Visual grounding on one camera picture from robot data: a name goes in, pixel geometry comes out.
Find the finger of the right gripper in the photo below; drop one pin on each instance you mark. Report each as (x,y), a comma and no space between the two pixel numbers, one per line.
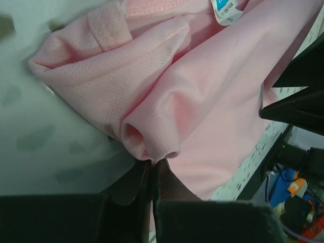
(303,109)

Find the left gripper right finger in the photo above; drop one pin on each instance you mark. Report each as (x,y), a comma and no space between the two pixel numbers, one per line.
(181,216)

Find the pink t shirt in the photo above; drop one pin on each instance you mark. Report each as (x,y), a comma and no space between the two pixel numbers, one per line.
(168,81)

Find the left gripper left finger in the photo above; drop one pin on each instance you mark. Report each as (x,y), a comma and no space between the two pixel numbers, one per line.
(120,213)

